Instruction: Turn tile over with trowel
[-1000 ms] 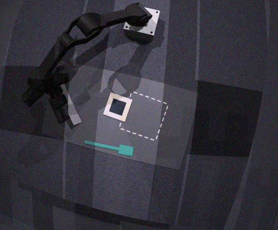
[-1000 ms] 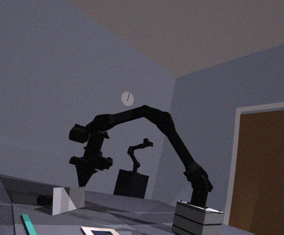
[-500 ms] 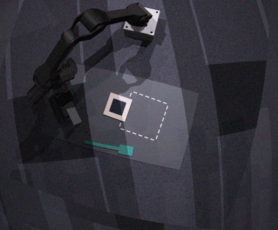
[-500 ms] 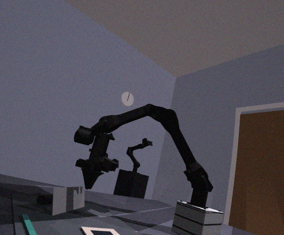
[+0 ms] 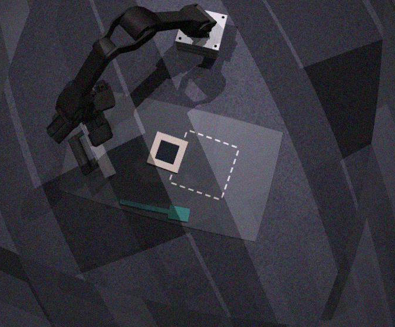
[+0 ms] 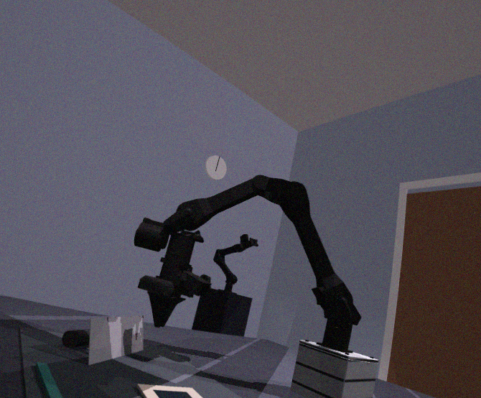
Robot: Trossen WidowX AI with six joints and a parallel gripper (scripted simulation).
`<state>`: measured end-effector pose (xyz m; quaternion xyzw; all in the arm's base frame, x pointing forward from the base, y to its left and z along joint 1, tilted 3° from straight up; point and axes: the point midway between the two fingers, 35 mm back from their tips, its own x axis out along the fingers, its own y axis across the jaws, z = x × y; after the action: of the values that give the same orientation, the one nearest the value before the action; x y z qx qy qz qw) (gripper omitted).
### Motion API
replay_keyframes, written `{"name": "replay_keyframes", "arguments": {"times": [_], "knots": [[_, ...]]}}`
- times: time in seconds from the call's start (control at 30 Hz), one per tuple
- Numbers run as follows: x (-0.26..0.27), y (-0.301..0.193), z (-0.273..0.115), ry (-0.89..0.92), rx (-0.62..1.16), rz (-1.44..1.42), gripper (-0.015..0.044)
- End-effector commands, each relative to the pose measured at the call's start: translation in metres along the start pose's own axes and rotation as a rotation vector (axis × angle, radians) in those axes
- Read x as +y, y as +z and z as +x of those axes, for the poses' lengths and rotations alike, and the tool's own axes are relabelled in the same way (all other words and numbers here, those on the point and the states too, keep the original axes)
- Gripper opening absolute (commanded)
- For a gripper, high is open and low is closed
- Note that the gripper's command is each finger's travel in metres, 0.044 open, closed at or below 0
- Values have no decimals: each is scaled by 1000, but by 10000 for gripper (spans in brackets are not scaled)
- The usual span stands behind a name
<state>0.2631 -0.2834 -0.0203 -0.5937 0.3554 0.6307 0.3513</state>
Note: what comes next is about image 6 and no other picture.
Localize teal small trowel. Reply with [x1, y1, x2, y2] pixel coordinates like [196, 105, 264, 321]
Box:
[36, 362, 62, 398]

